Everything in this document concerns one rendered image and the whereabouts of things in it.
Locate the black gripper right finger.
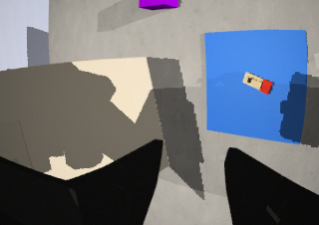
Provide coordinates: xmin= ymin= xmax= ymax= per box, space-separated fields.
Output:
xmin=223 ymin=147 xmax=319 ymax=225

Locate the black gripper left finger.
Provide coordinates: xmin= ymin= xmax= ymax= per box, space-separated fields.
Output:
xmin=0 ymin=138 xmax=162 ymax=225

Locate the blue square mat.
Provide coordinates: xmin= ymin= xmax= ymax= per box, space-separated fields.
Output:
xmin=204 ymin=30 xmax=307 ymax=145

